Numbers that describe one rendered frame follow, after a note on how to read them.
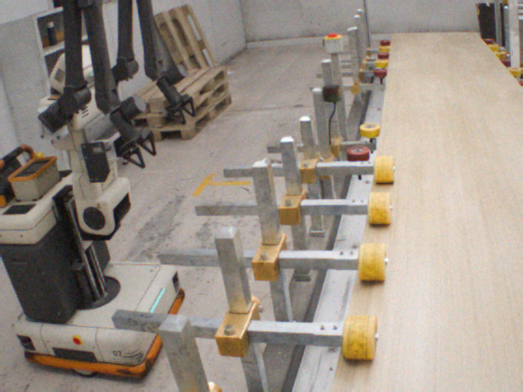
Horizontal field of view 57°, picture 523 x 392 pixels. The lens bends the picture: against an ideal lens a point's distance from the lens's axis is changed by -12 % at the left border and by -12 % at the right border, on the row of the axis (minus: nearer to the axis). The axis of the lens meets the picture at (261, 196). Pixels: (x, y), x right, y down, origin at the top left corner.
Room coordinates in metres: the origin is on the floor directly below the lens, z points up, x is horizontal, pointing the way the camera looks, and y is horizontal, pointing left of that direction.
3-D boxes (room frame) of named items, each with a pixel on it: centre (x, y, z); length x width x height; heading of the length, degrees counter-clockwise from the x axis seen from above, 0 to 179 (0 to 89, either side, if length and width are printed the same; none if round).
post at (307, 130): (1.55, -0.16, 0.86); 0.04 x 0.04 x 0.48; 72
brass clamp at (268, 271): (1.05, 0.00, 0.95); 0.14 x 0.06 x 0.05; 162
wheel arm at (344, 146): (2.00, -0.26, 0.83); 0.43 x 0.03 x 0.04; 72
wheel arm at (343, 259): (1.04, 0.02, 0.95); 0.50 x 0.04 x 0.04; 72
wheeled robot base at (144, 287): (2.04, 0.84, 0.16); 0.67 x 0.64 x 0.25; 76
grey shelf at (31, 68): (4.21, 1.49, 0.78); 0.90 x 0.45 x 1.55; 162
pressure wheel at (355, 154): (1.71, -0.35, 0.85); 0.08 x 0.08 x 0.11
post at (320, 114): (1.79, -0.24, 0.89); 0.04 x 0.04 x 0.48; 72
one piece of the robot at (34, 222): (2.06, 0.93, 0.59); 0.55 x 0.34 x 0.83; 166
